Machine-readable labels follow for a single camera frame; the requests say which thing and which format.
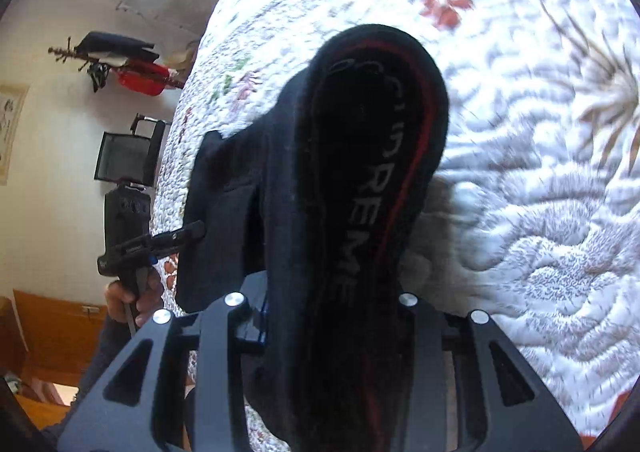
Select floral quilted bedspread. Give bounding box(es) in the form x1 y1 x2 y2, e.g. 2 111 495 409
150 0 640 452

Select wooden nightstand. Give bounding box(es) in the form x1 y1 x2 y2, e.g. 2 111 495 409
12 289 108 375

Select person's left hand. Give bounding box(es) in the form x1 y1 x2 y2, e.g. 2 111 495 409
105 276 164 329

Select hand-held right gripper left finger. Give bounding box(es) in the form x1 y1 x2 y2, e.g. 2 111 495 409
56 271 272 452

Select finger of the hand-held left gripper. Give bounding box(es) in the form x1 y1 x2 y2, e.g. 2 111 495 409
146 221 207 258

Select red garment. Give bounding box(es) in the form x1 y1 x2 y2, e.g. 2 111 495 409
116 61 171 97

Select black mesh chair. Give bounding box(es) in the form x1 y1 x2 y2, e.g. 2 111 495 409
94 114 168 188

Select person's left forearm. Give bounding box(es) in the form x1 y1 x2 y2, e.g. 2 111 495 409
75 318 137 405

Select wooden coat rack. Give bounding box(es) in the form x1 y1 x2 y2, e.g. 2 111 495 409
48 37 186 92

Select wall poster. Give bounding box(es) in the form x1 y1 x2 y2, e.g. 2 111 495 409
0 84 31 185

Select black pants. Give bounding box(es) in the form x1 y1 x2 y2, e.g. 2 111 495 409
176 23 449 452

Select black garment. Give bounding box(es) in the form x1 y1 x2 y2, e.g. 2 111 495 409
75 31 160 65

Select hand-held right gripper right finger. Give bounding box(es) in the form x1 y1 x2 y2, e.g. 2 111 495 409
399 292 584 452

